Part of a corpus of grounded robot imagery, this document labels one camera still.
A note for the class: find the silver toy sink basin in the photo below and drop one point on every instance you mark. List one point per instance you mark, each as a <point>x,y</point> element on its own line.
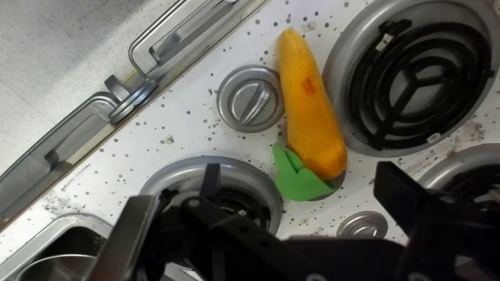
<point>57,235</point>

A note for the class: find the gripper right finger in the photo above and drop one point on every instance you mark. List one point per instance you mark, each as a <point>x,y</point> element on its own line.
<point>448,235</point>

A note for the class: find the silver stove knob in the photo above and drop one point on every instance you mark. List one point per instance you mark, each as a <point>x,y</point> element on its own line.
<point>362,226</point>
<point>251,99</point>

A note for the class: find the orange carrot toy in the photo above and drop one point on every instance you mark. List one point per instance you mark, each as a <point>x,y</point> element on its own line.
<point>313,115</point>

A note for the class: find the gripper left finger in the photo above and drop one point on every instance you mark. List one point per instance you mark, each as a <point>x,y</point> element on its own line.
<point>127,235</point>

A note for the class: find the silver toy pot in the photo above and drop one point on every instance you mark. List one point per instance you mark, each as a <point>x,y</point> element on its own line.
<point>52,268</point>

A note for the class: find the toy kitchen unit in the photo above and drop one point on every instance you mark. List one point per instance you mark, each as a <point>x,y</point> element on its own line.
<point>182,120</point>

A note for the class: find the black coil toy burner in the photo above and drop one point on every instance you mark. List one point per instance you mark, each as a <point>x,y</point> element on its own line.
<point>416,84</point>
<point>459,166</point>
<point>240,177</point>

